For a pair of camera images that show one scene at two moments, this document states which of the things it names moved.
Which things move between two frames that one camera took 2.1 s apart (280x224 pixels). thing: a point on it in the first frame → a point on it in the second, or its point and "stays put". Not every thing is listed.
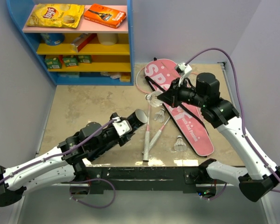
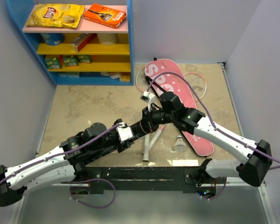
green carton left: [53, 63] stays put
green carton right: [85, 59] stays put
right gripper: [171, 96] → [147, 116]
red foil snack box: [82, 41] stays put
